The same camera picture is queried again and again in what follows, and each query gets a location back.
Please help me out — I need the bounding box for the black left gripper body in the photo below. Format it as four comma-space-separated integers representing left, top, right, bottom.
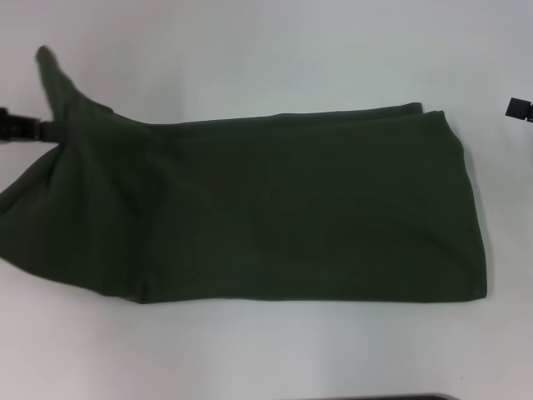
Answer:
0, 106, 43, 146

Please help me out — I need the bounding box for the dark green T-shirt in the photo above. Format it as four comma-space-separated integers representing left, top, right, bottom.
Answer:
0, 44, 489, 306

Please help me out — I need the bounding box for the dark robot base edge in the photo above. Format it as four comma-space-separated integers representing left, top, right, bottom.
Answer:
332, 391, 459, 400

